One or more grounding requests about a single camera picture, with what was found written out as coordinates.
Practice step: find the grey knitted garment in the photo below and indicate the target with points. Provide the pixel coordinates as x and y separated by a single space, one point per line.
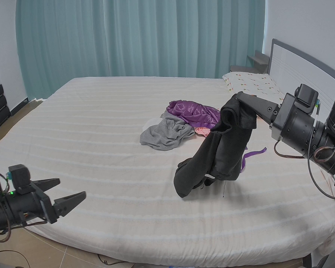
167 134

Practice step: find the white printed pillow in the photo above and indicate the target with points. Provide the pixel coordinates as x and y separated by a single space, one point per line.
254 84

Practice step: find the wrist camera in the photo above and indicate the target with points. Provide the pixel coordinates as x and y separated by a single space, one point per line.
18 174
307 95

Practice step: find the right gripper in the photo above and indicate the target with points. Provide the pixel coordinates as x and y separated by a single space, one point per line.
296 127

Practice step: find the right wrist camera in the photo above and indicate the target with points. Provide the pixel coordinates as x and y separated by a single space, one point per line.
307 95

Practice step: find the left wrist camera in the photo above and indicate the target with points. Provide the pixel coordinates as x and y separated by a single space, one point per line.
18 174

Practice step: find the black T-shirt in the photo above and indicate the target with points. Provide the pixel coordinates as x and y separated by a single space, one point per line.
220 149

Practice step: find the blue-green curtain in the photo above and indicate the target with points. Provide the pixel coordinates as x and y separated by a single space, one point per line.
58 38
184 24

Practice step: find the bed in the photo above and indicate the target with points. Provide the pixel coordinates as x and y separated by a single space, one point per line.
100 121

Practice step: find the pink garment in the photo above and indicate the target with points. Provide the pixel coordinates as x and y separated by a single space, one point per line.
202 132

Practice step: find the grey bedside table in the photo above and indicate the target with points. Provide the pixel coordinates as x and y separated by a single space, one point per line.
256 63

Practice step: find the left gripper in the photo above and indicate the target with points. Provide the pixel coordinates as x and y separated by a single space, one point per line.
22 208

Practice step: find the purple satin garment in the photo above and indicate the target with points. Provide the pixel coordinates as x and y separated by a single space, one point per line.
195 112

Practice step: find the white garment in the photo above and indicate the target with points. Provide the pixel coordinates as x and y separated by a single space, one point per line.
152 123

